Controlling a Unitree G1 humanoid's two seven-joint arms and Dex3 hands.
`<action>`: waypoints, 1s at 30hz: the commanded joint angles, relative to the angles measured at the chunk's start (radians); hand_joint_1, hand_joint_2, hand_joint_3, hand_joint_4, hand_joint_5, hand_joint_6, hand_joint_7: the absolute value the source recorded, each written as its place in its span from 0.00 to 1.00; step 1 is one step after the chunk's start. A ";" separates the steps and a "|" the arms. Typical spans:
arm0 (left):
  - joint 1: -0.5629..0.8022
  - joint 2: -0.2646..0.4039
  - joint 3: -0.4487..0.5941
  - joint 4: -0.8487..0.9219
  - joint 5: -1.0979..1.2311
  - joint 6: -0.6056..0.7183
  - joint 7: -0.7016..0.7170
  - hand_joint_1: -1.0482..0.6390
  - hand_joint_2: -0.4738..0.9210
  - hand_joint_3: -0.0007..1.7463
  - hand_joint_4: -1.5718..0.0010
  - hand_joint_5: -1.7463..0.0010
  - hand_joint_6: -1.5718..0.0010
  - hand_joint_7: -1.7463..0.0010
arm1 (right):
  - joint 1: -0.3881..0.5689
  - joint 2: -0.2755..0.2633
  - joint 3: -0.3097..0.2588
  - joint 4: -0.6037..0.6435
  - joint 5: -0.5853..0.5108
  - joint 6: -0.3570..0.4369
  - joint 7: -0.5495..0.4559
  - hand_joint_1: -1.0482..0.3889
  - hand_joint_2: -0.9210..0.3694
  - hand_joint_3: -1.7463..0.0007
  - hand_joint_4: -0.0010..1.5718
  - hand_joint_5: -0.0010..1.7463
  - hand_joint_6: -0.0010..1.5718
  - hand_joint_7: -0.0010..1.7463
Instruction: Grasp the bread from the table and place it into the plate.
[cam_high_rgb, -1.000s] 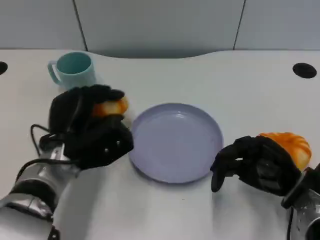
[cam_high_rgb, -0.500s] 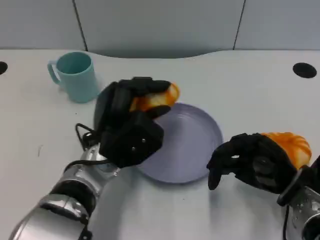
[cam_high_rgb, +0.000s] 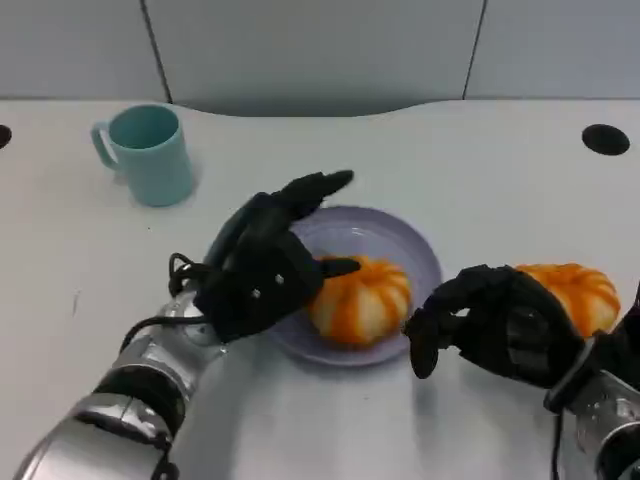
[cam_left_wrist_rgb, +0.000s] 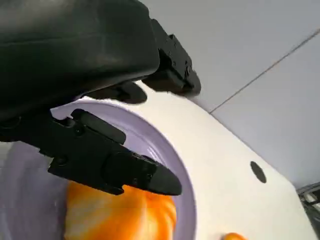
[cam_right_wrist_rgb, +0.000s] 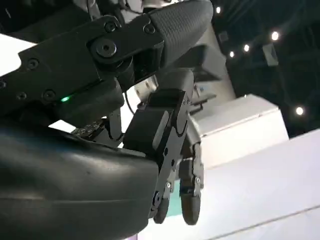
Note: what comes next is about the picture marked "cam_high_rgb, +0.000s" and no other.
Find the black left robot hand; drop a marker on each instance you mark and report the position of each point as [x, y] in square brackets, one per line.
[260, 280]

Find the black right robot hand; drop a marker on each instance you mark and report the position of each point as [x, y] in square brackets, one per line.
[505, 320]

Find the orange and white bread roll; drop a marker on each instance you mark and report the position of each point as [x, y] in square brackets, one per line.
[360, 300]
[585, 295]

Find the lilac plate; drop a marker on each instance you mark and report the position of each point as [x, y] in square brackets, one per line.
[380, 235]

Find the pale partition panel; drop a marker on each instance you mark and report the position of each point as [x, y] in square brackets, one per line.
[75, 47]
[560, 47]
[315, 50]

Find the pale green mug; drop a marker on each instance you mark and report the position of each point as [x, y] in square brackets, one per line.
[155, 165]

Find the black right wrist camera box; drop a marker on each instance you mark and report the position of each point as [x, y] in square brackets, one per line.
[631, 320]

